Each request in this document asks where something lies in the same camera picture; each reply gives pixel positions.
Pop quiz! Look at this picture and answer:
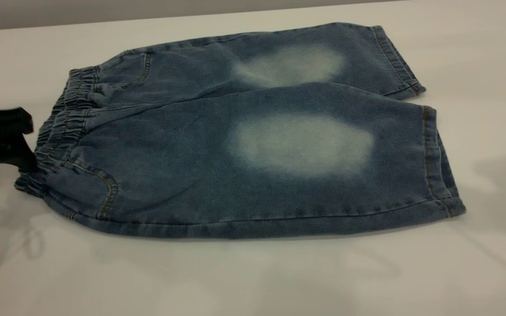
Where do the blue denim kids pants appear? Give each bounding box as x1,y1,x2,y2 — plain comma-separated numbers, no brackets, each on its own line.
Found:
14,22,467,240

